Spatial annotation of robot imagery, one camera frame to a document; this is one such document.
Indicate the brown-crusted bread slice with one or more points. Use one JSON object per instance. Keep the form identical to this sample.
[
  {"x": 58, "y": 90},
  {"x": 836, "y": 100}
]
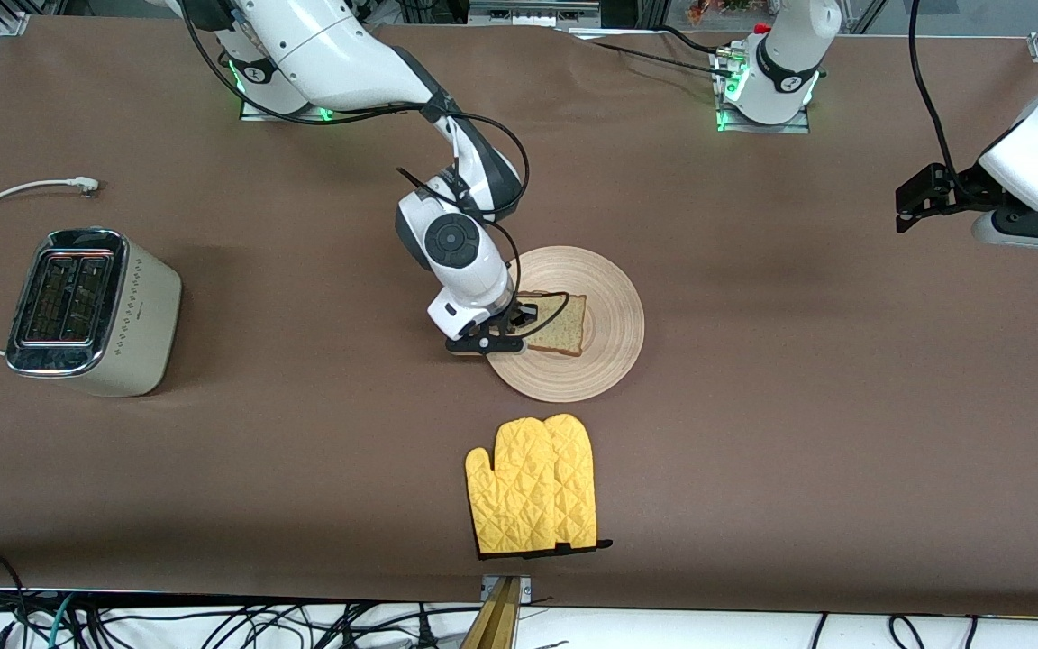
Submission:
[{"x": 564, "y": 329}]

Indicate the round wooden plate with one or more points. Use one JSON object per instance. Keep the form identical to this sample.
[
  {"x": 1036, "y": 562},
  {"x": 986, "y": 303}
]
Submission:
[{"x": 609, "y": 315}]

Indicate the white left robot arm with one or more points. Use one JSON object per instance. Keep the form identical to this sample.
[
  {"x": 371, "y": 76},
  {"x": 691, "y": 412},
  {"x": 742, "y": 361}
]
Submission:
[{"x": 780, "y": 54}]

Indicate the beige chrome two-slot toaster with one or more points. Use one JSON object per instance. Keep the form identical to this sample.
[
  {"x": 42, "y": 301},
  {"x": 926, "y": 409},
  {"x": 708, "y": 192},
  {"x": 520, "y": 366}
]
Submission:
[{"x": 136, "y": 306}]

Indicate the yellow quilted oven mitt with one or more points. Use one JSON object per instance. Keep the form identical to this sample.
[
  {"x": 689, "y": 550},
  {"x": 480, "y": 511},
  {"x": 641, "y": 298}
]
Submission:
[{"x": 532, "y": 487}]

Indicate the gold aluminium profile bar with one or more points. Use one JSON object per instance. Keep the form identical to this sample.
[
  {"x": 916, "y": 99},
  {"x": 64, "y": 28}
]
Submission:
[{"x": 494, "y": 622}]

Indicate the grey background equipment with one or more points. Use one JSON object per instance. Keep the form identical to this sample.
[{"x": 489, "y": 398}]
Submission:
[{"x": 532, "y": 11}]

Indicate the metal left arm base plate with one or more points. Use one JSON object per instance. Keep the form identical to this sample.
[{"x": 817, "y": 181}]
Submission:
[{"x": 767, "y": 128}]

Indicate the silver metal bracket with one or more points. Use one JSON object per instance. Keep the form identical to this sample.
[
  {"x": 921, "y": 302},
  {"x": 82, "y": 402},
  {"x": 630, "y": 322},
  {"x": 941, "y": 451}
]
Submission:
[{"x": 523, "y": 588}]

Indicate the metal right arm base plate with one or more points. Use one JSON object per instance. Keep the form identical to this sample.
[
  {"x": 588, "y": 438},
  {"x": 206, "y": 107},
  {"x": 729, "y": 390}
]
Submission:
[{"x": 253, "y": 112}]

